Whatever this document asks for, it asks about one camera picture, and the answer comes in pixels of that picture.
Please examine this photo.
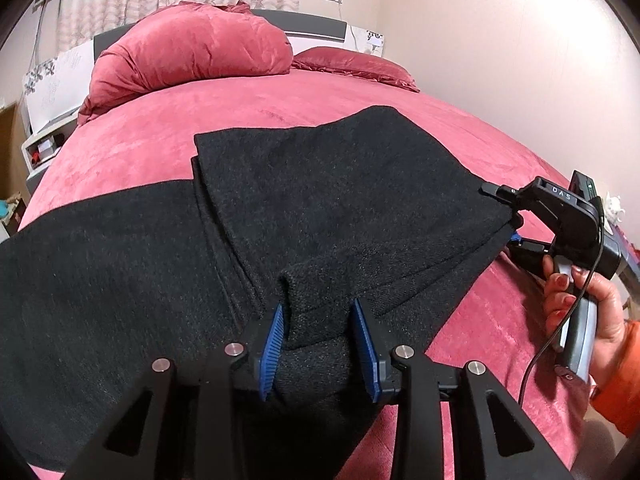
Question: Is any grey and white headboard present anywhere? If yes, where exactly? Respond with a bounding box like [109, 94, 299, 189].
[92, 8, 348, 61]

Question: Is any person's right forearm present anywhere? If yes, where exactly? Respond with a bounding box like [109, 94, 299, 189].
[590, 317, 640, 438]

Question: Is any person's right hand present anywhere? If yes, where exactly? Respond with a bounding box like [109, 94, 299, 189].
[544, 255, 631, 383]

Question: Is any bed with pink bedspread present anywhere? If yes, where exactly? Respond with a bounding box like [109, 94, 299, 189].
[15, 67, 601, 480]

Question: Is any folded pink duvet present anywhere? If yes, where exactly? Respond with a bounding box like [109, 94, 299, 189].
[77, 2, 293, 126]

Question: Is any black knit garment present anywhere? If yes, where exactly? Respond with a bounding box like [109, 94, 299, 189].
[0, 105, 523, 480]

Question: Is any white flower ornament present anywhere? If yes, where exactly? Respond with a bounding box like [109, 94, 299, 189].
[602, 191, 628, 223]

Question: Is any pink ruffled pillow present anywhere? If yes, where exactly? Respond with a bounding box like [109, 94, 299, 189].
[291, 46, 421, 93]

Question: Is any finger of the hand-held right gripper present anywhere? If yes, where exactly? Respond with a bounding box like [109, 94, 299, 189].
[505, 231, 557, 282]
[480, 176, 551, 212]

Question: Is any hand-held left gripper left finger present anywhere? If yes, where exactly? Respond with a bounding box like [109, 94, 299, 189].
[60, 305, 288, 480]

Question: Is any white nightstand with floral panel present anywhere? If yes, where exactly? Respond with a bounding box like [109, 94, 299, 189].
[20, 42, 96, 196]

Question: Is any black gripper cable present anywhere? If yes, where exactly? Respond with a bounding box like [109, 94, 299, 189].
[515, 197, 608, 406]

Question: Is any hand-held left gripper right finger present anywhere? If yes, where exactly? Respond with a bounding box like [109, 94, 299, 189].
[348, 299, 576, 480]

